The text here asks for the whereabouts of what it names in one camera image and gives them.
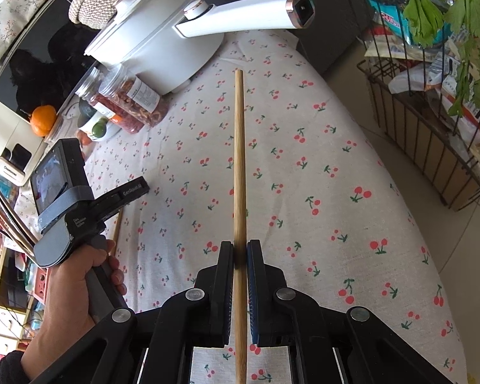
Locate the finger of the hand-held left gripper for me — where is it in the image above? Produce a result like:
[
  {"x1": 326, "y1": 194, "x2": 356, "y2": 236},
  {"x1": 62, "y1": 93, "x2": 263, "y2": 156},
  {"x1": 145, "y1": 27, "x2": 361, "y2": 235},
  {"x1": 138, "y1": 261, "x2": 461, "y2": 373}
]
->
[{"x1": 90, "y1": 176, "x2": 151, "y2": 233}]

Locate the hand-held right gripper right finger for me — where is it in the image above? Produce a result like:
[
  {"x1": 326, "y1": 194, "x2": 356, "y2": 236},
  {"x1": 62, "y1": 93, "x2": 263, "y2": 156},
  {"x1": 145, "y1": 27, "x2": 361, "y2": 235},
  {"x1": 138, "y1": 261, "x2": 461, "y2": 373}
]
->
[{"x1": 246, "y1": 239, "x2": 454, "y2": 384}]

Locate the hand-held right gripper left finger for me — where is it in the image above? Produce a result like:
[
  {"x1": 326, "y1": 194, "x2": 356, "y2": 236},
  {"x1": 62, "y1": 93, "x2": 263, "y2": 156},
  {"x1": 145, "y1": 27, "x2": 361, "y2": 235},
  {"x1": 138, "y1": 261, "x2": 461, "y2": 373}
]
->
[{"x1": 32, "y1": 241, "x2": 235, "y2": 384}]

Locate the long wooden chopstick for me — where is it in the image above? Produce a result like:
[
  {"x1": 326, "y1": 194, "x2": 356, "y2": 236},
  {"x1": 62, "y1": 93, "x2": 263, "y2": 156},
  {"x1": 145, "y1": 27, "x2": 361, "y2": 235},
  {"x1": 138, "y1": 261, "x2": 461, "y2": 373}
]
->
[
  {"x1": 111, "y1": 209, "x2": 123, "y2": 254},
  {"x1": 233, "y1": 69, "x2": 249, "y2": 384}
]

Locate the pink utensil basket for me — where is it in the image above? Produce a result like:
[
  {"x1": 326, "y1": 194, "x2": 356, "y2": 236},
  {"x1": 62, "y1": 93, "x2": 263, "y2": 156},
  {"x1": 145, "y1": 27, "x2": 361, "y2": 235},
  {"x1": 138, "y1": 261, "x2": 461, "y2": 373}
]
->
[{"x1": 34, "y1": 266, "x2": 51, "y2": 302}]

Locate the person's left forearm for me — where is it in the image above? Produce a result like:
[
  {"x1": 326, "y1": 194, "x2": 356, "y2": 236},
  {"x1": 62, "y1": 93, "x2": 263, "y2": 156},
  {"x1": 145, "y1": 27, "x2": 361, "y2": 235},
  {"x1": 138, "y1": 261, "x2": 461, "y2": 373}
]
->
[{"x1": 0, "y1": 344, "x2": 44, "y2": 384}]

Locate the person's left hand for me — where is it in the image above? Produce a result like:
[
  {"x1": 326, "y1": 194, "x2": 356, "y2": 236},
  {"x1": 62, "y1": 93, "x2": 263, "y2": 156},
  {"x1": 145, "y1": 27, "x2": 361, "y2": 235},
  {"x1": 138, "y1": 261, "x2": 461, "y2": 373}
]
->
[{"x1": 21, "y1": 240, "x2": 127, "y2": 369}]

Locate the black chopstick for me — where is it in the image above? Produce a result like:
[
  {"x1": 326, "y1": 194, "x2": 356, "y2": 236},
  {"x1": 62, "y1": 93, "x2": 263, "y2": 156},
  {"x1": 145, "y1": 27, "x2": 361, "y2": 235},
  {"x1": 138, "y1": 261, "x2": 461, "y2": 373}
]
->
[{"x1": 0, "y1": 174, "x2": 38, "y2": 249}]

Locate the white ceramic bowl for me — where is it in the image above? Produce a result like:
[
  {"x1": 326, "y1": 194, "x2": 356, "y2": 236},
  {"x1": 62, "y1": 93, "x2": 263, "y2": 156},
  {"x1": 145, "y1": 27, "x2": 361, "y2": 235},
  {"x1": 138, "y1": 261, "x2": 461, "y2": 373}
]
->
[{"x1": 77, "y1": 108, "x2": 121, "y2": 141}]

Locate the large orange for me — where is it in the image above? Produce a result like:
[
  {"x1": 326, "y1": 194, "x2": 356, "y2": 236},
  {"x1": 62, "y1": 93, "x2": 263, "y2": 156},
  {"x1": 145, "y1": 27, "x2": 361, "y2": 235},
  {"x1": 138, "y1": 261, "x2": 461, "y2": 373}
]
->
[{"x1": 30, "y1": 105, "x2": 58, "y2": 137}]

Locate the cream air fryer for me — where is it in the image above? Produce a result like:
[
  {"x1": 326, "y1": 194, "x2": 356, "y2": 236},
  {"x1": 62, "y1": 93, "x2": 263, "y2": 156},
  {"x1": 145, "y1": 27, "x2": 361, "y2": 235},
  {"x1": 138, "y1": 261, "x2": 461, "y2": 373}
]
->
[{"x1": 0, "y1": 104, "x2": 44, "y2": 187}]

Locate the plastic jar of dried fruit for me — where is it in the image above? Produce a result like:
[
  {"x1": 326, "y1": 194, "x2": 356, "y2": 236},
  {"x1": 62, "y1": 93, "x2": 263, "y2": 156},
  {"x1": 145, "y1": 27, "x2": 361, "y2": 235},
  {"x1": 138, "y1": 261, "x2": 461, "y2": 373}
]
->
[
  {"x1": 75, "y1": 66, "x2": 124, "y2": 129},
  {"x1": 98, "y1": 64, "x2": 171, "y2": 134}
]

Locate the white drawer unit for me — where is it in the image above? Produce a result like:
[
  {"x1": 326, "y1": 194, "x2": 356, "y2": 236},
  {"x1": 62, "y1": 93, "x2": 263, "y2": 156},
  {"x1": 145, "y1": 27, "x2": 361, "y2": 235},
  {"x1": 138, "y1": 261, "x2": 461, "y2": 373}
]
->
[{"x1": 0, "y1": 304, "x2": 28, "y2": 353}]

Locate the cherry print tablecloth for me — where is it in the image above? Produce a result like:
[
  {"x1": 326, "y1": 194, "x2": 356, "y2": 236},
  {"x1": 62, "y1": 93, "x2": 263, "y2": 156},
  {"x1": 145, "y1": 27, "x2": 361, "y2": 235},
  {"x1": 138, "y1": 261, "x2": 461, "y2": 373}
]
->
[{"x1": 14, "y1": 28, "x2": 465, "y2": 384}]

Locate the white pot lid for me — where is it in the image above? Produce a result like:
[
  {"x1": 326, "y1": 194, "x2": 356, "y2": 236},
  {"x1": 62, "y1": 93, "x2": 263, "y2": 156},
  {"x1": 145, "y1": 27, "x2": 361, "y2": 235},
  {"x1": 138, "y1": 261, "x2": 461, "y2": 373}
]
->
[{"x1": 84, "y1": 0, "x2": 201, "y2": 56}]

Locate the floral cloth cover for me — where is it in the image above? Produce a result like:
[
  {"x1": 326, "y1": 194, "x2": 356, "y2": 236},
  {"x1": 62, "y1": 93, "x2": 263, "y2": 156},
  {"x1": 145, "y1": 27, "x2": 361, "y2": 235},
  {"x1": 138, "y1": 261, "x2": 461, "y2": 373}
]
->
[{"x1": 0, "y1": 0, "x2": 76, "y2": 76}]

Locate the white plastic bag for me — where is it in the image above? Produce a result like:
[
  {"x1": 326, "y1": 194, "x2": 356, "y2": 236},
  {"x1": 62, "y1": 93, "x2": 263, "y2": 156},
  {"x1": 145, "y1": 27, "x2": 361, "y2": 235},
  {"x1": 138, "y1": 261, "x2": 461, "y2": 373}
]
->
[{"x1": 388, "y1": 54, "x2": 465, "y2": 97}]

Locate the blue snack packet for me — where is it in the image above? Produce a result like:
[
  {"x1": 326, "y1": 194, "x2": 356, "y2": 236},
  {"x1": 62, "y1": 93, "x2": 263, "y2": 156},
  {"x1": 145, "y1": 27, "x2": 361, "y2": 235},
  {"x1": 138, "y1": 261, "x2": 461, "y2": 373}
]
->
[{"x1": 370, "y1": 0, "x2": 451, "y2": 46}]

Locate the leafy green herb bunch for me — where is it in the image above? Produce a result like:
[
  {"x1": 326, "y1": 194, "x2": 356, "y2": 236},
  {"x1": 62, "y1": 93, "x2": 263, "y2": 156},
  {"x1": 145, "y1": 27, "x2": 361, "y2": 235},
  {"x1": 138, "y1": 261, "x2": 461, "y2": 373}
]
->
[{"x1": 366, "y1": 0, "x2": 480, "y2": 116}]

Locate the white pot with handle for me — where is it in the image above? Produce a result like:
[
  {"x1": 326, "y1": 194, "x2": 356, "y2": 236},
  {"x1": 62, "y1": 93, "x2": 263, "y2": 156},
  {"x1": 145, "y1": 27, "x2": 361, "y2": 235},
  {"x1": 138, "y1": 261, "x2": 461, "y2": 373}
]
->
[{"x1": 84, "y1": 0, "x2": 316, "y2": 96}]

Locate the black wire cart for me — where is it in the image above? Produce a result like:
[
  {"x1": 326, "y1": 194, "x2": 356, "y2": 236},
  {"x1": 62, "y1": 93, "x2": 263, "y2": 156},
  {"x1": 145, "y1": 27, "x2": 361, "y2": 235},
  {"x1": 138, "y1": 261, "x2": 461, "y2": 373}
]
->
[{"x1": 322, "y1": 0, "x2": 480, "y2": 212}]

